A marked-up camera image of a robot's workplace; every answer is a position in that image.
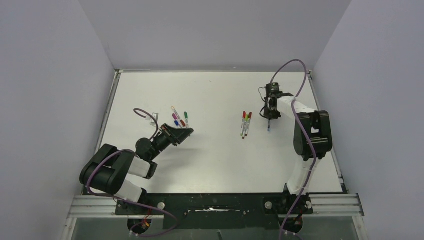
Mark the blue gel pen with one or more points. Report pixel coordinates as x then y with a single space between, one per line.
269 125

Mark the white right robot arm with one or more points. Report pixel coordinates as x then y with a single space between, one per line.
312 137

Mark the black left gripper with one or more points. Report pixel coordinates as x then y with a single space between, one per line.
172 134

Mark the brown cap marker left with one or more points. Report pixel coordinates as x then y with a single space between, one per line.
183 124

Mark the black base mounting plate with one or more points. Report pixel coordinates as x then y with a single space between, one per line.
270 211

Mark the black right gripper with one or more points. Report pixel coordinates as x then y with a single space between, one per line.
270 112

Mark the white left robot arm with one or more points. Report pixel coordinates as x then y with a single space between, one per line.
108 168

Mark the aluminium rail frame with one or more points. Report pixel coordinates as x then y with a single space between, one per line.
323 205

